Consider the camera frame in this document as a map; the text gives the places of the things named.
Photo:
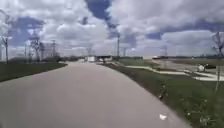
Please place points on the tall pole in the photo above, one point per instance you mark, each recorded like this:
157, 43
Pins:
53, 49
118, 45
165, 52

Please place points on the grass verge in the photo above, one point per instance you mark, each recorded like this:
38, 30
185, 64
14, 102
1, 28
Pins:
186, 93
23, 69

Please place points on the white litter scrap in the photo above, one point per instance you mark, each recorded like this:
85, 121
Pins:
162, 117

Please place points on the pale side road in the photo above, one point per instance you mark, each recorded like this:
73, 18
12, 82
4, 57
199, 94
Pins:
203, 77

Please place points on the dark vehicle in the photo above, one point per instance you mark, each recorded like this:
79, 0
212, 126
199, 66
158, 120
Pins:
210, 66

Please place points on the bare tree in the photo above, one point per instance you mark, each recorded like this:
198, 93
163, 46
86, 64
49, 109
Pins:
218, 56

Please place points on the row of bare trees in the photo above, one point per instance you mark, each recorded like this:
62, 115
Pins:
35, 46

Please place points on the low buildings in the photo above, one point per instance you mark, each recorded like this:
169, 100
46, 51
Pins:
98, 58

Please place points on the pale concrete path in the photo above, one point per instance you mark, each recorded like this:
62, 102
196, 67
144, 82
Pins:
83, 96

